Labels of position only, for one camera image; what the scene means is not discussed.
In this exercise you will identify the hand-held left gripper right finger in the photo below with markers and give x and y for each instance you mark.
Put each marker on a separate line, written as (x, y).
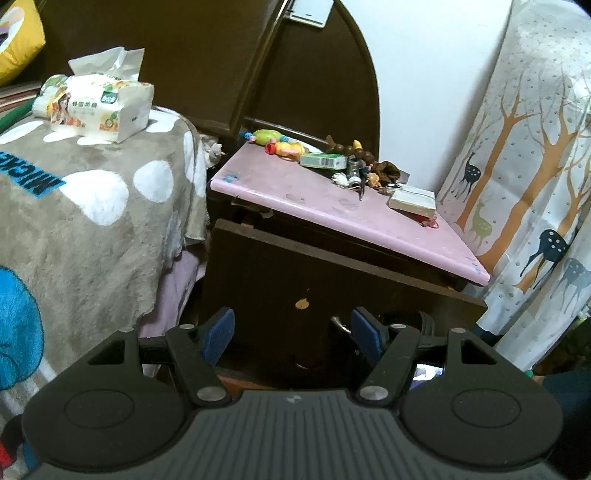
(367, 334)

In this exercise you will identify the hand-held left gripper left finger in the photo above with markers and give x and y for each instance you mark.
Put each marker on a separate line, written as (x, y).
(217, 333)

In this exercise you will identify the dark wooden nightstand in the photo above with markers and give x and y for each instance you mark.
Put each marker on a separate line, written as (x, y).
(323, 212)

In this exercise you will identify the beige flat box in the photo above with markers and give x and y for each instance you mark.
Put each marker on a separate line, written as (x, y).
(413, 202)

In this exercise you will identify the brown pouch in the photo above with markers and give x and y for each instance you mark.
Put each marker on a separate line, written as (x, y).
(385, 171)

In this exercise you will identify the grey spotted fleece blanket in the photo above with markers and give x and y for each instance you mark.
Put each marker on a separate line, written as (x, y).
(92, 221)

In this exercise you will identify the green and white box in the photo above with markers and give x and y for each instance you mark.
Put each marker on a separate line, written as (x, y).
(323, 160)

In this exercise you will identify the small yellow charm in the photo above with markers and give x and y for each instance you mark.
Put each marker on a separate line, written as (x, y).
(358, 146)

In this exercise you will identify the orange and pink toy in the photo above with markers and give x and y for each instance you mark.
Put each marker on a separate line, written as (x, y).
(287, 148)

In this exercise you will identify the green and yellow toy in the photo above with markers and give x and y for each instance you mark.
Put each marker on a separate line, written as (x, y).
(268, 136)

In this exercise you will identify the dark blue cloth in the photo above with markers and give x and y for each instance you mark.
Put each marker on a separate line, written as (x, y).
(570, 401)

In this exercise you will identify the deer print wardrobe cover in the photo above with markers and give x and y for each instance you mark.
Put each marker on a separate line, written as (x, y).
(531, 161)

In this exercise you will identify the soft tissue pack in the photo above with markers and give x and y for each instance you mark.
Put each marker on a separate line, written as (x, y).
(106, 106)

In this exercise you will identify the dark wooden headboard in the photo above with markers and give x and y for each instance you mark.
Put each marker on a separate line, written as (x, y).
(207, 60)

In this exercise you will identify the green rod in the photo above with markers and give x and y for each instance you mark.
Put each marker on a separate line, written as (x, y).
(14, 116)

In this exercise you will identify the striped bedding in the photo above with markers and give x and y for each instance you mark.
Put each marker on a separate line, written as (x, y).
(18, 96)

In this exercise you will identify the yellow pillow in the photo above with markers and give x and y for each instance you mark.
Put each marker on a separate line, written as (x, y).
(18, 41)

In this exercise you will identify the grey metal bracket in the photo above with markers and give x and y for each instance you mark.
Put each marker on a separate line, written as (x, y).
(405, 177)

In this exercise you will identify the white wall switch panel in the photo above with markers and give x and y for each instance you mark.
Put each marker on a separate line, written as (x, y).
(310, 11)

